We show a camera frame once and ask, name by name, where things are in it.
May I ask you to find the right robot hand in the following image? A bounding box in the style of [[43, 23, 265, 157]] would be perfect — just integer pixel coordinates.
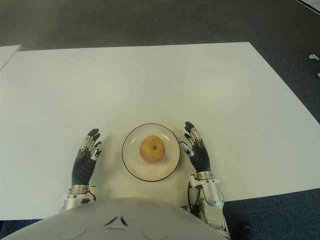
[[178, 121, 212, 174]]

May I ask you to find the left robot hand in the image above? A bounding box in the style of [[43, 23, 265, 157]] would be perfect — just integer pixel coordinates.
[[70, 128, 103, 187]]

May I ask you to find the yellow-red apple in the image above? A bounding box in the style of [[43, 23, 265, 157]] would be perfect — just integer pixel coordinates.
[[139, 134, 166, 164]]

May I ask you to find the white plate black rim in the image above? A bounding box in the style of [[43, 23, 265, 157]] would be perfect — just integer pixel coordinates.
[[121, 123, 181, 182]]

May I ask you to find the grey robot torso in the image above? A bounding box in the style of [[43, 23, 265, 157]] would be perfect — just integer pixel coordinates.
[[0, 197, 231, 240]]

